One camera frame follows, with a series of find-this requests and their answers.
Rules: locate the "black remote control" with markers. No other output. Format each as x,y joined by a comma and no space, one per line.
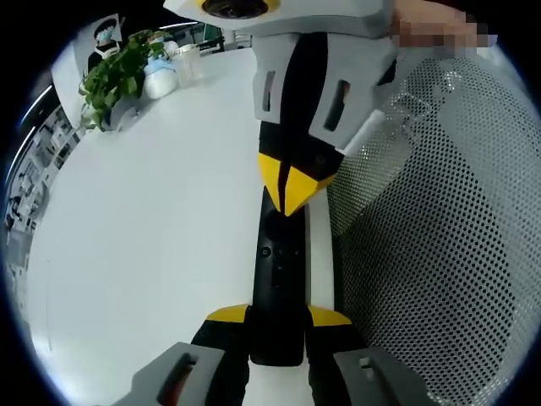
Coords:
279,270

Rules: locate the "clear glass jar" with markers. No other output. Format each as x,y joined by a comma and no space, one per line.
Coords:
189,65

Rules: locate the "green leafy plant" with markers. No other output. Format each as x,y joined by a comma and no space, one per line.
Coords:
114,72

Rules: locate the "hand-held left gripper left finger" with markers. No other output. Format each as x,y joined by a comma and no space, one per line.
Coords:
211,363

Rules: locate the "white vase with blue band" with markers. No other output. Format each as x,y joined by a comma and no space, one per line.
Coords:
160,82

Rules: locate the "white mesh office chair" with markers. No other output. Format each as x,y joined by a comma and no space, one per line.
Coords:
422,254

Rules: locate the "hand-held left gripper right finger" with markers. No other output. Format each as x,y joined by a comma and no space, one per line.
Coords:
338,363

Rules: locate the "grey plant pot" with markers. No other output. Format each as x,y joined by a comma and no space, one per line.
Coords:
122,114

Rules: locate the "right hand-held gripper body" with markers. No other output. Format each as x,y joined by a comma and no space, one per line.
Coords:
317,17

